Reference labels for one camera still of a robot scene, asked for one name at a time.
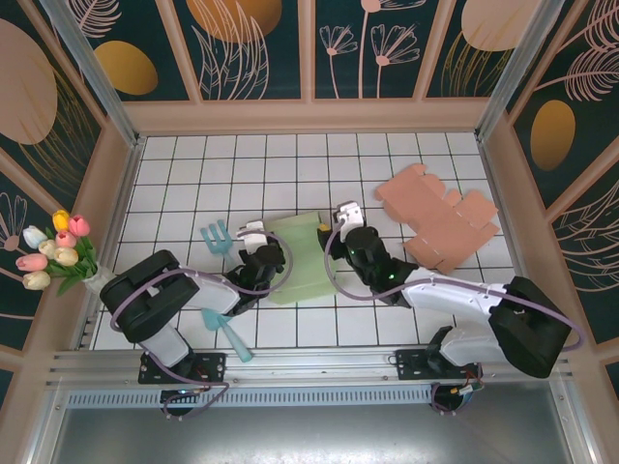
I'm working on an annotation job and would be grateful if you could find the aluminium frame post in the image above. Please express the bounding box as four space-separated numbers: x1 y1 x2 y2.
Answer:
41 0 146 149
475 0 567 142

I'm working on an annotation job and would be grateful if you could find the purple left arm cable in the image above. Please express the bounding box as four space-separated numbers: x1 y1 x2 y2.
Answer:
110 229 294 421

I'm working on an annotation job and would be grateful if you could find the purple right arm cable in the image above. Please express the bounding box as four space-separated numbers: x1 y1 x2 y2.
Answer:
323 217 586 417

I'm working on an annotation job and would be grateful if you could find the white vase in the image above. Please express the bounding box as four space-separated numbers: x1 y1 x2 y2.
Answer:
84 263 120 296

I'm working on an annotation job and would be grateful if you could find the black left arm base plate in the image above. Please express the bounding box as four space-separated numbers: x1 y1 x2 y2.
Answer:
138 351 228 386

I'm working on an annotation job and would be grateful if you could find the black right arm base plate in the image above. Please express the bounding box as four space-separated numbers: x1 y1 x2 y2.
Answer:
394 347 485 383

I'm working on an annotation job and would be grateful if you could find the green paper box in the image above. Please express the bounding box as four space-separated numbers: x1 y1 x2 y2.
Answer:
265 210 339 306

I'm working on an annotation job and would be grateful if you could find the artificial tulip bouquet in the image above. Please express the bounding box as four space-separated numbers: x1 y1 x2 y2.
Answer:
15 209 101 299

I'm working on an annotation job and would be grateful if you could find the teal toy shovel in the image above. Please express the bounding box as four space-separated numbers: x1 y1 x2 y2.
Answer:
201 308 255 363

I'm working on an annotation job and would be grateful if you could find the aluminium mounting rail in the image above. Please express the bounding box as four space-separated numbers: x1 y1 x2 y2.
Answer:
45 341 576 388

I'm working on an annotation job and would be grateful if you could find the pink paper box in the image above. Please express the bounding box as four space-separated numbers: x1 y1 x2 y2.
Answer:
374 162 501 275

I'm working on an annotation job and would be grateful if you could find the slotted grey cable duct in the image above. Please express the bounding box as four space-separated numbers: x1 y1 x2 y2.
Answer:
65 384 436 408

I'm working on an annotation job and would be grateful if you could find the teal toy garden fork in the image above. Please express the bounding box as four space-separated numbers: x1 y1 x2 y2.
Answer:
200 219 243 272

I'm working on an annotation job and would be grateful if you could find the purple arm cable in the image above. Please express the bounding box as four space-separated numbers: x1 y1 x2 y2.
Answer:
110 229 294 421
323 217 586 417

